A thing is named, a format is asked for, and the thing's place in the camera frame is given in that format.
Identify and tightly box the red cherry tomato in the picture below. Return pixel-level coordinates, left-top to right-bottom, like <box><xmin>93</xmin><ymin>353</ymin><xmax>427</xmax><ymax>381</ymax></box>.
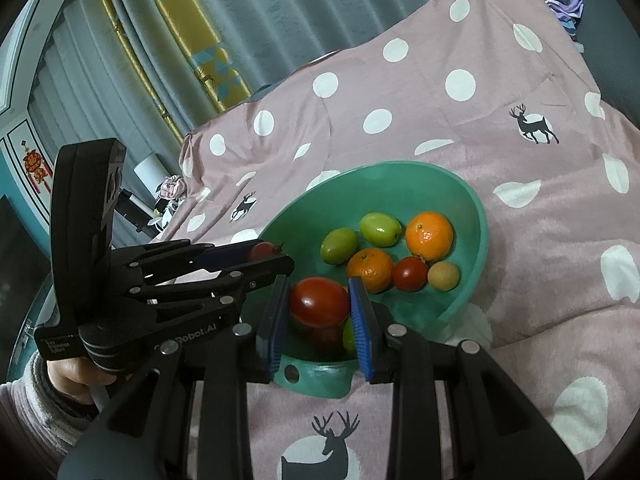
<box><xmin>306</xmin><ymin>325</ymin><xmax>344</xmax><ymax>348</ymax></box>
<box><xmin>247</xmin><ymin>242</ymin><xmax>282</xmax><ymax>261</ymax></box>
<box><xmin>393</xmin><ymin>257</ymin><xmax>428</xmax><ymax>292</ymax></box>

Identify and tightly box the small orange mandarin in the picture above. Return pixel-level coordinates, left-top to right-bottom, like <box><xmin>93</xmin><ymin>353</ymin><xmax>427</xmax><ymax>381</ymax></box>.
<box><xmin>346</xmin><ymin>248</ymin><xmax>394</xmax><ymax>294</ymax></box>

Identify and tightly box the large red tomato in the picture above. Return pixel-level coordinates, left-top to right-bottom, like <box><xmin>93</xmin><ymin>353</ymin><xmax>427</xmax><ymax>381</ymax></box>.
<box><xmin>288</xmin><ymin>276</ymin><xmax>350</xmax><ymax>328</ymax></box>

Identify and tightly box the brown longan fruit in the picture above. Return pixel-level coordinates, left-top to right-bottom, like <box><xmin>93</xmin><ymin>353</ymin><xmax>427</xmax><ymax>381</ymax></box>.
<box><xmin>427</xmin><ymin>261</ymin><xmax>460</xmax><ymax>292</ymax></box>

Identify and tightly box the large orange mandarin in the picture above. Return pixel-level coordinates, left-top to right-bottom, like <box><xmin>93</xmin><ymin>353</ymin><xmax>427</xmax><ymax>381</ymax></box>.
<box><xmin>405</xmin><ymin>211</ymin><xmax>454</xmax><ymax>262</ymax></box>

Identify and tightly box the green jujube fruit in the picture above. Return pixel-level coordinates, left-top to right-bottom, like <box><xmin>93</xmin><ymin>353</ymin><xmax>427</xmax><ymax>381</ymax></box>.
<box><xmin>320</xmin><ymin>228</ymin><xmax>358</xmax><ymax>266</ymax></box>
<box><xmin>359</xmin><ymin>212</ymin><xmax>402</xmax><ymax>247</ymax></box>
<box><xmin>342</xmin><ymin>316</ymin><xmax>356</xmax><ymax>356</ymax></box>

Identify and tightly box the grey sleeve forearm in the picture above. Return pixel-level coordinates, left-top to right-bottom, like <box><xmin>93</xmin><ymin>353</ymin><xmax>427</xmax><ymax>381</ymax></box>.
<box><xmin>1</xmin><ymin>353</ymin><xmax>99</xmax><ymax>479</ymax></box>

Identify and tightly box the person's left hand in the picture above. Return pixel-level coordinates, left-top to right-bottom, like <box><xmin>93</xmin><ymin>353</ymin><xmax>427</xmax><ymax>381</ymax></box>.
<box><xmin>47</xmin><ymin>358</ymin><xmax>117</xmax><ymax>405</ymax></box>

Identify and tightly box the green plastic bowl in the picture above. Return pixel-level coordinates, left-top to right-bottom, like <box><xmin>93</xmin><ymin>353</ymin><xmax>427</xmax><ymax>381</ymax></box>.
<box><xmin>240</xmin><ymin>160</ymin><xmax>490</xmax><ymax>400</ymax></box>

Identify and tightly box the pink crumpled fabric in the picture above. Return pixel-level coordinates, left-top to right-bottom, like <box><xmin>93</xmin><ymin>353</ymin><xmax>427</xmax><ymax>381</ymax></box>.
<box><xmin>156</xmin><ymin>176</ymin><xmax>186</xmax><ymax>200</ymax></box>

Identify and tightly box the black phone stand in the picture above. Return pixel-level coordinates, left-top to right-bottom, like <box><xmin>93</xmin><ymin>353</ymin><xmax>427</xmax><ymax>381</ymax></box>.
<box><xmin>116</xmin><ymin>188</ymin><xmax>157</xmax><ymax>237</ymax></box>

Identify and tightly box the black television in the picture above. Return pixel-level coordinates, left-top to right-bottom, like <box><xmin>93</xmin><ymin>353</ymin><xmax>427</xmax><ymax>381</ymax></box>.
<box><xmin>0</xmin><ymin>196</ymin><xmax>50</xmax><ymax>382</ymax></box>

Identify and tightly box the white table lamp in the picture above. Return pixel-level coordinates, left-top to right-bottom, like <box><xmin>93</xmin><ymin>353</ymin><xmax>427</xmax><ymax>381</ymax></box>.
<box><xmin>134</xmin><ymin>154</ymin><xmax>169</xmax><ymax>198</ymax></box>

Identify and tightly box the red chinese knot decoration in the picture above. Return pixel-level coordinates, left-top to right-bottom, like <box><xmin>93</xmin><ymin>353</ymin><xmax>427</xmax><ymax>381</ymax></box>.
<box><xmin>21</xmin><ymin>140</ymin><xmax>53</xmax><ymax>194</ymax></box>

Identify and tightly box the yellow patterned curtain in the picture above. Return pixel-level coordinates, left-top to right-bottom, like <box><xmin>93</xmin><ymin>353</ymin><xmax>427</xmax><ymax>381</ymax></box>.
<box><xmin>100</xmin><ymin>0</ymin><xmax>250</xmax><ymax>143</ymax></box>

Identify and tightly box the grey curtain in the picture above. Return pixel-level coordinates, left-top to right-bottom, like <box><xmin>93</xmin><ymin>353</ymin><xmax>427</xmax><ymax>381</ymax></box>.
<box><xmin>24</xmin><ymin>0</ymin><xmax>476</xmax><ymax>241</ymax></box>

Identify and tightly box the pink polka dot cloth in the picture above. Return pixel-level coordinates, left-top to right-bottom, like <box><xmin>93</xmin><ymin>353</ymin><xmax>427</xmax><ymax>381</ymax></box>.
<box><xmin>165</xmin><ymin>0</ymin><xmax>639</xmax><ymax>476</ymax></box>

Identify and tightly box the grey sofa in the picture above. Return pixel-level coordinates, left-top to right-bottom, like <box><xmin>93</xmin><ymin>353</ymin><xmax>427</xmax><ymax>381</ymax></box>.
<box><xmin>578</xmin><ymin>0</ymin><xmax>639</xmax><ymax>125</ymax></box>

